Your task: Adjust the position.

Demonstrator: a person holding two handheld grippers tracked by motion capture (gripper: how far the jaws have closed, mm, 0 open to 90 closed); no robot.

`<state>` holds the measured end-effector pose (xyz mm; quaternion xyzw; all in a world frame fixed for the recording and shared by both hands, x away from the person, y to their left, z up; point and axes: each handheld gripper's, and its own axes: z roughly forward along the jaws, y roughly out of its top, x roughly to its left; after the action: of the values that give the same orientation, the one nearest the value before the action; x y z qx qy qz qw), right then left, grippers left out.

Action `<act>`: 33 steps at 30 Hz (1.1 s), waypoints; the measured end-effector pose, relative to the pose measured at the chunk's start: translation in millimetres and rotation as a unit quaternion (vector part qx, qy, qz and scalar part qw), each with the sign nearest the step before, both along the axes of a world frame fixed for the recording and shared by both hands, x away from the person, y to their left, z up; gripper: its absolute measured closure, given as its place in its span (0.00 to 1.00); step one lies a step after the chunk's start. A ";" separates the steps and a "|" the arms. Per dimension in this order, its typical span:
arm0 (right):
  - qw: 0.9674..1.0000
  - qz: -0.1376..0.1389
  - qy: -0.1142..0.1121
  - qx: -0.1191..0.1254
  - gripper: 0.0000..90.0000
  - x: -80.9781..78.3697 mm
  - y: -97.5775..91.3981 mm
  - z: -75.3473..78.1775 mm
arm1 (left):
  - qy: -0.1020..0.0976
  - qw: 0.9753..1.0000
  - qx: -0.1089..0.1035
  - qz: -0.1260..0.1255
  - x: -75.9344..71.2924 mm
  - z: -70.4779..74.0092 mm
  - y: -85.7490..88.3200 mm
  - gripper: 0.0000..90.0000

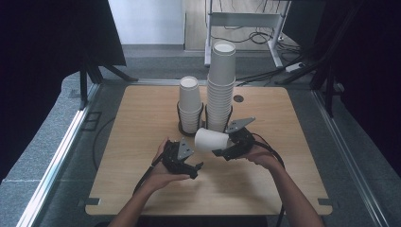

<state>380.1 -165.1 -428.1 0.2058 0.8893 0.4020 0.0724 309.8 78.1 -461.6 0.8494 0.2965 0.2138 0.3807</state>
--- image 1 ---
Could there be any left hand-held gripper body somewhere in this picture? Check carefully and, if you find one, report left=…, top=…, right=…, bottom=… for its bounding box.
left=162, top=137, right=197, bottom=177

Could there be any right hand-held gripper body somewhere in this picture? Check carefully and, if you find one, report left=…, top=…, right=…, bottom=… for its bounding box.
left=225, top=116, right=256, bottom=160

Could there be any white paper cup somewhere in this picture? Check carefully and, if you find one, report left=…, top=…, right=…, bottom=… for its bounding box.
left=194, top=127, right=231, bottom=153

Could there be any black wire cup holder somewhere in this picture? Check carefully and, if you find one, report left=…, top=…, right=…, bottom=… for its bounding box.
left=176, top=103, right=234, bottom=138

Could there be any tall stack of paper cups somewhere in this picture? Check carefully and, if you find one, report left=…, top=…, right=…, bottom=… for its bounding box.
left=206, top=41, right=236, bottom=133

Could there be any short stack of paper cups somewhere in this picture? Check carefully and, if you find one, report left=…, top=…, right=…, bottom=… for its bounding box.
left=177, top=76, right=204, bottom=134

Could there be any person's left hand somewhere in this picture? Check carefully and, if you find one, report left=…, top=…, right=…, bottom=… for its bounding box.
left=146, top=136, right=192, bottom=193

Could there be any person's right hand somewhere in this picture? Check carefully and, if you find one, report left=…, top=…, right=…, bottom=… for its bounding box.
left=239, top=143, right=282, bottom=171

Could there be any white power strip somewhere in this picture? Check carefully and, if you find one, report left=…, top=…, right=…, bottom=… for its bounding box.
left=285, top=61, right=305, bottom=74

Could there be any black metal stand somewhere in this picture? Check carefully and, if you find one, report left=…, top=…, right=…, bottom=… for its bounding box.
left=78, top=56, right=140, bottom=112
left=310, top=62, right=344, bottom=118

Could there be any black curtain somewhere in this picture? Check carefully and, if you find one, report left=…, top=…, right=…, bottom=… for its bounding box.
left=282, top=0, right=401, bottom=178
left=0, top=0, right=127, bottom=183

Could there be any left hand-held gripper cable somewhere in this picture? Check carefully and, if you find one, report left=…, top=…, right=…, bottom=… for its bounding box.
left=131, top=154, right=165, bottom=195

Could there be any hand-held gripper cable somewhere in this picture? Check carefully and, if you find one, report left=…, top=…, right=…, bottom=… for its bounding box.
left=131, top=154, right=165, bottom=195
left=252, top=132, right=287, bottom=227

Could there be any right hand-held gripper cable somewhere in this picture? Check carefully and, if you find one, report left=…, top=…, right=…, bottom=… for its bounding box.
left=252, top=132, right=287, bottom=227

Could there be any black floor cables bundle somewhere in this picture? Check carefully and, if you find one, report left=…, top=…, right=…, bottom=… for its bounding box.
left=235, top=27, right=316, bottom=88

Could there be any thin black floor cable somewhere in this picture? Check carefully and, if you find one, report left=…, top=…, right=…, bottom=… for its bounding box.
left=92, top=116, right=116, bottom=171

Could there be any grey table corner bracket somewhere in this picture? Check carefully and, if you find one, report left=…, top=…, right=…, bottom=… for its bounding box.
left=317, top=198, right=340, bottom=207
left=77, top=197, right=101, bottom=207

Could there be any aluminium floor rail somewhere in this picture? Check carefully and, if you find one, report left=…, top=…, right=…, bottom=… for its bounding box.
left=15, top=83, right=102, bottom=227
left=310, top=89, right=392, bottom=227

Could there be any white metal desk frame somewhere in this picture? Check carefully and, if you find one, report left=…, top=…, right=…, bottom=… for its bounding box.
left=203, top=0, right=292, bottom=69

